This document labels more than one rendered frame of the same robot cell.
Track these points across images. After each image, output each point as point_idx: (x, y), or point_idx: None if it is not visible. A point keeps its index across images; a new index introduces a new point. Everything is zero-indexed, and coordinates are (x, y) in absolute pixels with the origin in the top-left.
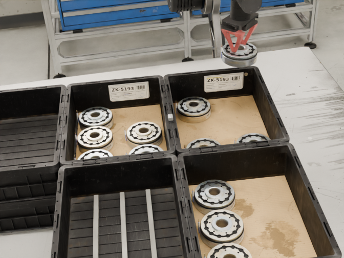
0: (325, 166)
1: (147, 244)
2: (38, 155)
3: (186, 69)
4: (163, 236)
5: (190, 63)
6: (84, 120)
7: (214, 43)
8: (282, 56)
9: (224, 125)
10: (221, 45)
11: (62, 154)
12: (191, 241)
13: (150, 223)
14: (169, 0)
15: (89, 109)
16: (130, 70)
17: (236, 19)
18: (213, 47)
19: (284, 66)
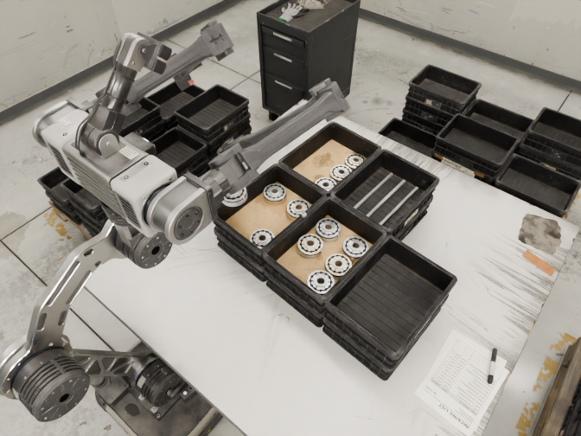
0: None
1: (373, 195)
2: (376, 291)
3: (166, 337)
4: (363, 193)
5: (153, 341)
6: (330, 284)
7: (90, 359)
8: (102, 282)
9: (262, 221)
10: (92, 349)
11: (380, 239)
12: (372, 157)
13: (363, 199)
14: (76, 394)
15: (317, 291)
16: (196, 382)
17: None
18: (90, 365)
19: (119, 272)
